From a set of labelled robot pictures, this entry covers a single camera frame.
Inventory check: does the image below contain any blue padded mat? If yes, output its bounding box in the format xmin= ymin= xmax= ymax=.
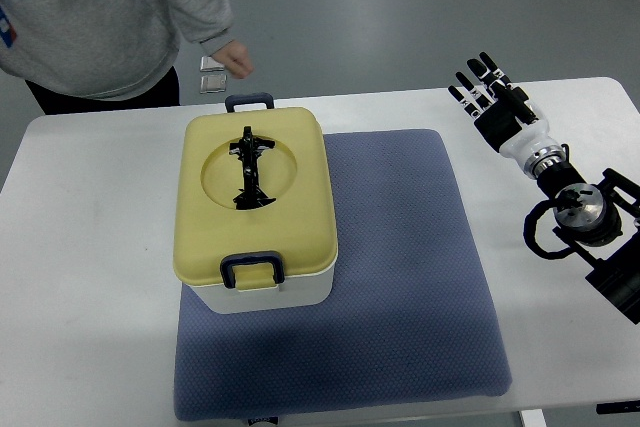
xmin=174 ymin=129 xmax=512 ymax=421

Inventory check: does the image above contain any yellow box lid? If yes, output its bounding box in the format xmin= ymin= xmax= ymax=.
xmin=173 ymin=93 xmax=338 ymax=293

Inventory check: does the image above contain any lower metal floor plate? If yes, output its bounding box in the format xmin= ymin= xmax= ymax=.
xmin=200 ymin=73 xmax=227 ymax=94

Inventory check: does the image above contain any metal floor plate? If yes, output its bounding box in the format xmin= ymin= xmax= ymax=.
xmin=200 ymin=56 xmax=225 ymax=72
xmin=200 ymin=73 xmax=227 ymax=94

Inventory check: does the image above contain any person in grey hoodie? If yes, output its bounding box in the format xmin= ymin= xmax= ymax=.
xmin=1 ymin=0 xmax=235 ymax=115

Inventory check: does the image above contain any black bracket under table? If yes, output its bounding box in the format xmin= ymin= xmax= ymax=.
xmin=596 ymin=400 xmax=640 ymax=415

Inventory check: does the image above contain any white storage box base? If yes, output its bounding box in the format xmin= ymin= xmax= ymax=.
xmin=185 ymin=264 xmax=334 ymax=314

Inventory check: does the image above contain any upper metal floor plate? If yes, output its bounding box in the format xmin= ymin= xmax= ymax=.
xmin=200 ymin=56 xmax=225 ymax=72

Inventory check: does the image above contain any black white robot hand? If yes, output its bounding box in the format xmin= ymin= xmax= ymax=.
xmin=448 ymin=52 xmax=567 ymax=179

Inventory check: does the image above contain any person's bare hand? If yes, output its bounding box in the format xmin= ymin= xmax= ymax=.
xmin=211 ymin=40 xmax=254 ymax=79

